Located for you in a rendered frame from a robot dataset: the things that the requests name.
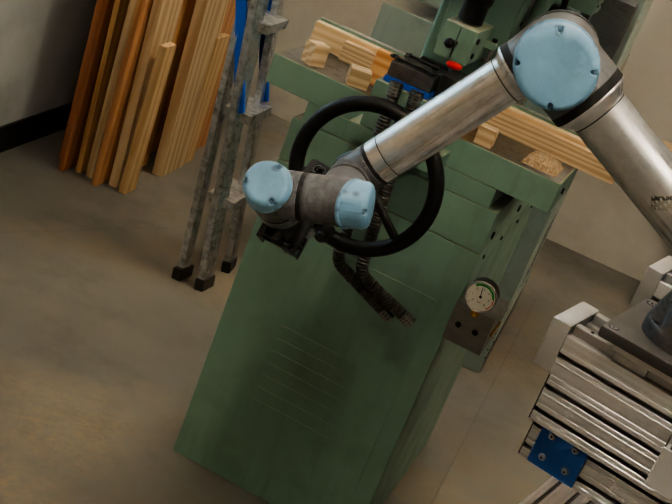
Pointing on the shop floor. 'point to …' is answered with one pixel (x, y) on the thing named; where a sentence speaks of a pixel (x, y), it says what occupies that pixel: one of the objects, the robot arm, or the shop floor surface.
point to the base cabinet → (332, 367)
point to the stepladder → (244, 56)
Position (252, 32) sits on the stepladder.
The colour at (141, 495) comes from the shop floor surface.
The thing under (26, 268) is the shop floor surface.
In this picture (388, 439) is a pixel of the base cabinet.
